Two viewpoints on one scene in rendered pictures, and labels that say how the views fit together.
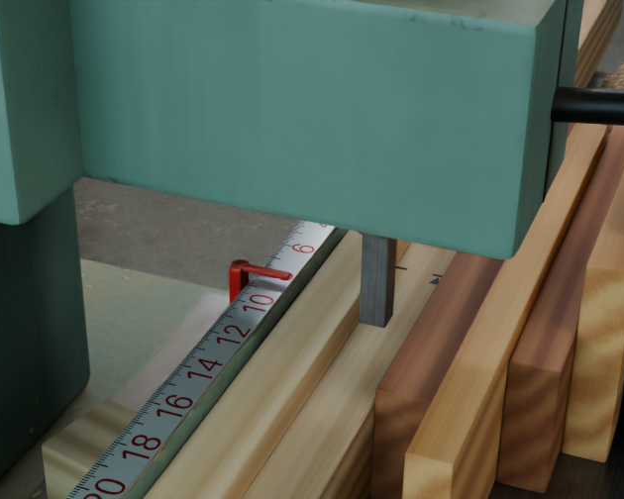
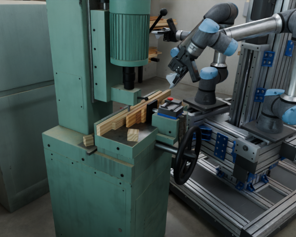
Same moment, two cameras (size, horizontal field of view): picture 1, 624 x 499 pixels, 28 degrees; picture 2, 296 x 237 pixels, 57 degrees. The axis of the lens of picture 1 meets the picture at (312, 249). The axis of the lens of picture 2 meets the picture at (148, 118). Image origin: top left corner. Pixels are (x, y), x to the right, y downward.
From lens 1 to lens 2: 1.00 m
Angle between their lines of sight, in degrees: 9
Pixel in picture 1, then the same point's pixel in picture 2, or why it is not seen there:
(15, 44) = (107, 91)
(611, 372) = (143, 115)
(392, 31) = (127, 92)
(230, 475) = (116, 116)
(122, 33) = (113, 91)
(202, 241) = not seen: hidden behind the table
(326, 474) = (122, 118)
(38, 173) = (107, 99)
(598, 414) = (143, 119)
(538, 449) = (137, 120)
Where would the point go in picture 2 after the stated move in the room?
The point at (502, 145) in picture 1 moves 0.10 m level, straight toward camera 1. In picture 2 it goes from (132, 99) to (124, 106)
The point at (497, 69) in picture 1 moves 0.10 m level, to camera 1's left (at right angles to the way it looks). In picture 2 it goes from (132, 95) to (111, 92)
